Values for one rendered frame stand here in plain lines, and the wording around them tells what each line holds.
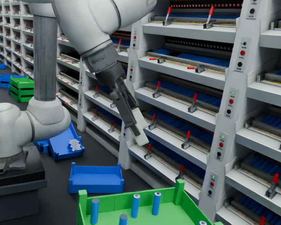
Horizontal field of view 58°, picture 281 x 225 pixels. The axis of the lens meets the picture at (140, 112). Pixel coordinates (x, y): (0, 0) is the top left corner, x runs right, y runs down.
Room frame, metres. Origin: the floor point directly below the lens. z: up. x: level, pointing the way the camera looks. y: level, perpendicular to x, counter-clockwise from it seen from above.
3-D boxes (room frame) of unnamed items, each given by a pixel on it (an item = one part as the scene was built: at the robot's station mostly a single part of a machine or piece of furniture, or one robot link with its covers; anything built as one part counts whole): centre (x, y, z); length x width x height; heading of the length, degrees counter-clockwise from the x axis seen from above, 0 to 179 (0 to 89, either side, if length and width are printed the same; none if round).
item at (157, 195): (0.59, -0.07, 0.44); 0.02 x 0.02 x 0.06
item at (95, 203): (0.52, 0.08, 0.44); 0.02 x 0.02 x 0.06
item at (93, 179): (1.30, 0.21, 0.04); 0.30 x 0.20 x 0.08; 102
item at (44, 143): (1.74, 0.60, 0.04); 0.30 x 0.20 x 0.08; 129
